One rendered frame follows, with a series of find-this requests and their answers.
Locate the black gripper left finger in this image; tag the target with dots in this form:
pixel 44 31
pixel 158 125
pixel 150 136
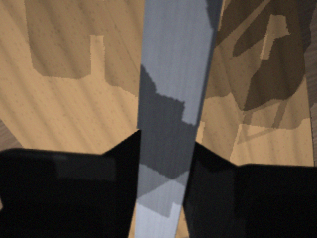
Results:
pixel 108 181

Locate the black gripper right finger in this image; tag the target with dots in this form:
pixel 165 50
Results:
pixel 219 193

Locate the light brown wooden board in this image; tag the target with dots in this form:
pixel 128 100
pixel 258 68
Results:
pixel 70 73

